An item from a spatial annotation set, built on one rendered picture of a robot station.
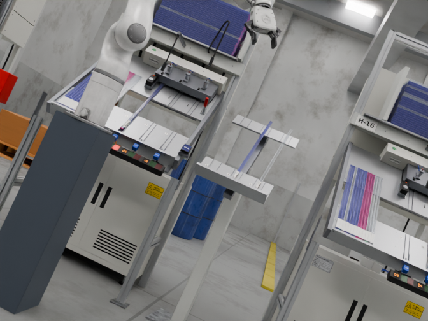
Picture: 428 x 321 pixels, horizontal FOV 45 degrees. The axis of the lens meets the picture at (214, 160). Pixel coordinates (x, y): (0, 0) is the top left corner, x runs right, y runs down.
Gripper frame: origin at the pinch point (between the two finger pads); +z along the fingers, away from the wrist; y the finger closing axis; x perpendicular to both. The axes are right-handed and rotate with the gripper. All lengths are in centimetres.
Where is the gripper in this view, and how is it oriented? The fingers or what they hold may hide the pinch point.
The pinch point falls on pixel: (264, 43)
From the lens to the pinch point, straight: 210.1
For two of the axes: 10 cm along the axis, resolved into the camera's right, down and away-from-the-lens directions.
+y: 8.9, 0.8, 4.5
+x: -4.5, 2.8, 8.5
